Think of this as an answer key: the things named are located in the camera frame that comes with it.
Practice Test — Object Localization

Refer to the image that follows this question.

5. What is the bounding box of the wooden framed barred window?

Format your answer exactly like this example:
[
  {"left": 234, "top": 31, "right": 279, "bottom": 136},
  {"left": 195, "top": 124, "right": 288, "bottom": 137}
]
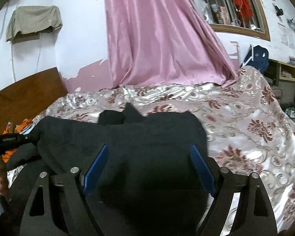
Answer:
[{"left": 193, "top": 0, "right": 270, "bottom": 41}]

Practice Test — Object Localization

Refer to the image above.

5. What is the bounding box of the wooden shelf desk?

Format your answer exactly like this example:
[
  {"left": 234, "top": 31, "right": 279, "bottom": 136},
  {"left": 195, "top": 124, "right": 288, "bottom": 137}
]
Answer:
[{"left": 264, "top": 59, "right": 295, "bottom": 108}]

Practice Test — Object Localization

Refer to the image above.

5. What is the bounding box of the red hanging garment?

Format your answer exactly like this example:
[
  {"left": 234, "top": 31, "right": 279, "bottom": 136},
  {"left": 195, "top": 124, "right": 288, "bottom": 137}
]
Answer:
[{"left": 233, "top": 0, "right": 254, "bottom": 21}]

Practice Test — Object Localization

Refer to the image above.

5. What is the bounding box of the beige cloth covered wall unit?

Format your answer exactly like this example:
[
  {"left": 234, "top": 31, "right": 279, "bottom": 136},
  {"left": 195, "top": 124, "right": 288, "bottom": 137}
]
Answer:
[{"left": 6, "top": 5, "right": 63, "bottom": 41}]

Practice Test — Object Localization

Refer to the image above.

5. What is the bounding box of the person left hand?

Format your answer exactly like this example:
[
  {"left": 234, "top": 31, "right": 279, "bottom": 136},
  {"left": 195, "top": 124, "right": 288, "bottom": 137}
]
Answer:
[{"left": 0, "top": 161, "right": 9, "bottom": 197}]

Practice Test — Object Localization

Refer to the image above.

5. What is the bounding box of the pink satin curtain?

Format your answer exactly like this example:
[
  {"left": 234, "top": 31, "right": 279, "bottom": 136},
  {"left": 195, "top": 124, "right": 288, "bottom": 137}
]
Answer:
[{"left": 105, "top": 0, "right": 237, "bottom": 87}]

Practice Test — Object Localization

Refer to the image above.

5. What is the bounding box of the black large jacket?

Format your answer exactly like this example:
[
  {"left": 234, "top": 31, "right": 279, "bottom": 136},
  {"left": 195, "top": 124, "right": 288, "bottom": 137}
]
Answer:
[{"left": 7, "top": 104, "right": 208, "bottom": 235}]

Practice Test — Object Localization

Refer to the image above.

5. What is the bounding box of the white wall cable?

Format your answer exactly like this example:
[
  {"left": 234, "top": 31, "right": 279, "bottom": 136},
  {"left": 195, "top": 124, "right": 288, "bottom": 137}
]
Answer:
[{"left": 0, "top": 0, "right": 11, "bottom": 40}]

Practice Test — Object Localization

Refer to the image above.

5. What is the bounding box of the floral satin bed cover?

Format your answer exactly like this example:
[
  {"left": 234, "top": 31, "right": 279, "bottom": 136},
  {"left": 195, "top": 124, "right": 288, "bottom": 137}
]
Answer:
[{"left": 7, "top": 66, "right": 295, "bottom": 234}]

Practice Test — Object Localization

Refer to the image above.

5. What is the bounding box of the brown wooden headboard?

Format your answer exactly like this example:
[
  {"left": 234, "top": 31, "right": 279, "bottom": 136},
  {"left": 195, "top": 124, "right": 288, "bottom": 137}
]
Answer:
[{"left": 0, "top": 68, "right": 67, "bottom": 134}]

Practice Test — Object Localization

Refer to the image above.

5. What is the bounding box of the orange clothes pile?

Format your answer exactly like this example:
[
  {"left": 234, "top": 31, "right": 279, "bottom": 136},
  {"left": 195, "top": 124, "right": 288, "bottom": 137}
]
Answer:
[{"left": 2, "top": 119, "right": 32, "bottom": 163}]

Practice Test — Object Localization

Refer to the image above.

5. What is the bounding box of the navy blue backpack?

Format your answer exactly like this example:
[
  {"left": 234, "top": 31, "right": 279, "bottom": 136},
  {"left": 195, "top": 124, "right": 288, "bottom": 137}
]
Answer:
[{"left": 241, "top": 45, "right": 269, "bottom": 74}]

